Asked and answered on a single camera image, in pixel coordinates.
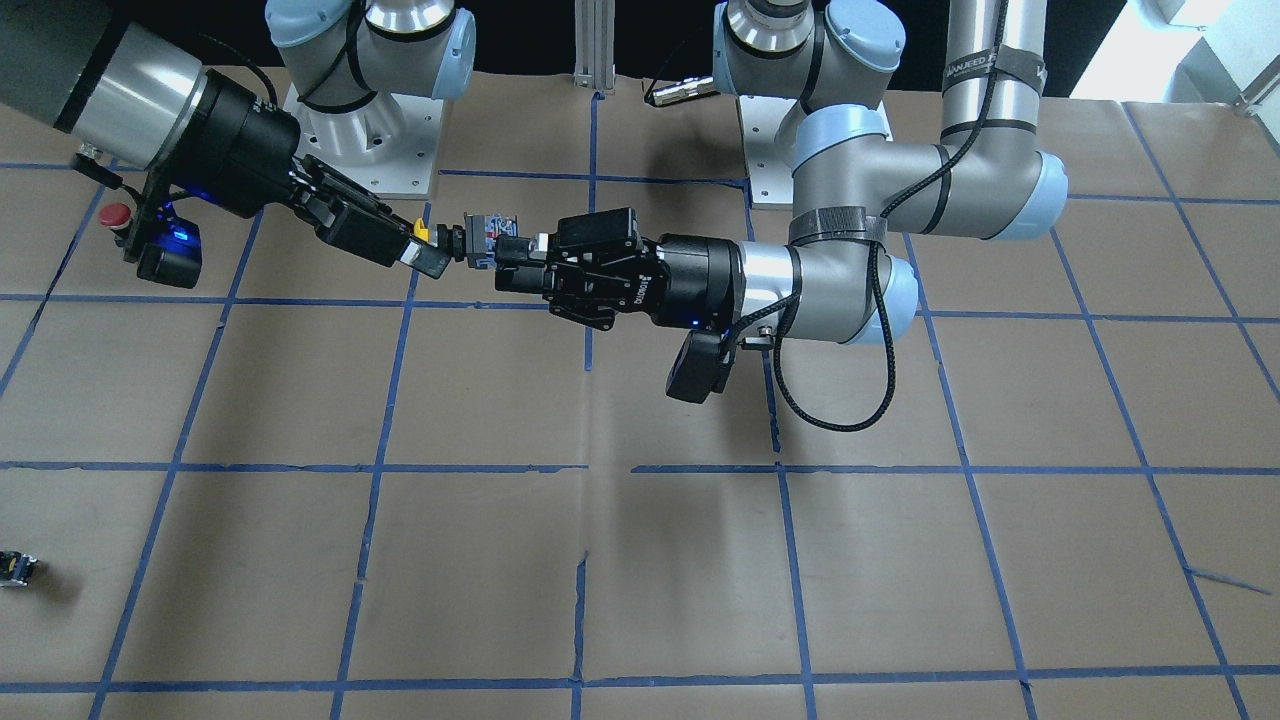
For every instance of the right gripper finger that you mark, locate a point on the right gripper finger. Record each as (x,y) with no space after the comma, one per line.
(425,258)

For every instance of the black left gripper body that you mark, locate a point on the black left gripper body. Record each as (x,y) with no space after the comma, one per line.
(697,279)

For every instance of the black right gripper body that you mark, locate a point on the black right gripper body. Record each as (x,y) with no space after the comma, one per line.
(245,143)

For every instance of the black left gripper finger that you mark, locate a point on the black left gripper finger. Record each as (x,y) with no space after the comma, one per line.
(535,279)
(514,249)

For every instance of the yellow push button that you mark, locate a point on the yellow push button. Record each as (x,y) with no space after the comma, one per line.
(473,242)

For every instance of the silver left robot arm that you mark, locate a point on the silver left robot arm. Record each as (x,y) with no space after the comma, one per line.
(985,177)

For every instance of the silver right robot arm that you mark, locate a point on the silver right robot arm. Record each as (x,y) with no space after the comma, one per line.
(87,69)

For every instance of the red push button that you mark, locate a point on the red push button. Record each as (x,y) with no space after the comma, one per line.
(117,217)

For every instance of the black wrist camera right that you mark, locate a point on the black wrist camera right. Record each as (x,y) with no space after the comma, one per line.
(165,248)

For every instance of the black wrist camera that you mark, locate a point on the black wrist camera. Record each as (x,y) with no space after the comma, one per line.
(702,366)
(165,248)

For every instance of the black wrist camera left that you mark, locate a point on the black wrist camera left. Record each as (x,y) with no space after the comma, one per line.
(702,366)

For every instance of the aluminium frame post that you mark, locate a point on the aluminium frame post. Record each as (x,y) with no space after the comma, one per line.
(593,30)

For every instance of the small black yellow switch block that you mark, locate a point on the small black yellow switch block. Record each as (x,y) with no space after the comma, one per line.
(17,568)

